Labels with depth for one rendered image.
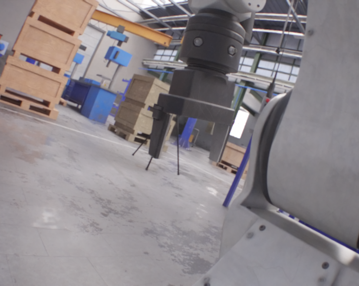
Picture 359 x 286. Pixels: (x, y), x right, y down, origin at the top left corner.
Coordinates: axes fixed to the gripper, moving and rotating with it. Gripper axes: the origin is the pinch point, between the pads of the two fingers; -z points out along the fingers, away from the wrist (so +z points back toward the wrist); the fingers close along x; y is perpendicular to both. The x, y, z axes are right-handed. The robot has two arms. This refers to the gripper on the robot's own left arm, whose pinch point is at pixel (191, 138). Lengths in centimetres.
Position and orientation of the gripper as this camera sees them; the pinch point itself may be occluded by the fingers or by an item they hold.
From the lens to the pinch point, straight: 38.4
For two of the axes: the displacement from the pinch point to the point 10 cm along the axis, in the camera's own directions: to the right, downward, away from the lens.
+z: 2.2, -9.6, -1.7
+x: 8.1, 0.8, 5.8
